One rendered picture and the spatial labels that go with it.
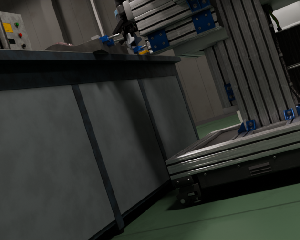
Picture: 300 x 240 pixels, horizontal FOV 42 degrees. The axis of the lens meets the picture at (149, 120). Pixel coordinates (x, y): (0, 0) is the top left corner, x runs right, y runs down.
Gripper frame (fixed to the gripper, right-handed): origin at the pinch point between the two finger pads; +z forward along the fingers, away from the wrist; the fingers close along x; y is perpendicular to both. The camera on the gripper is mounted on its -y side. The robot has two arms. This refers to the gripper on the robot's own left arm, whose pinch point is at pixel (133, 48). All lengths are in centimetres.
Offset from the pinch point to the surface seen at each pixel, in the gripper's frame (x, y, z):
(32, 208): -107, 16, 58
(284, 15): 303, 14, -26
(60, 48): -54, -2, -2
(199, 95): 552, -255, 23
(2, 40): -24, -77, -35
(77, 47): -51, 5, 0
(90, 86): -51, 6, 19
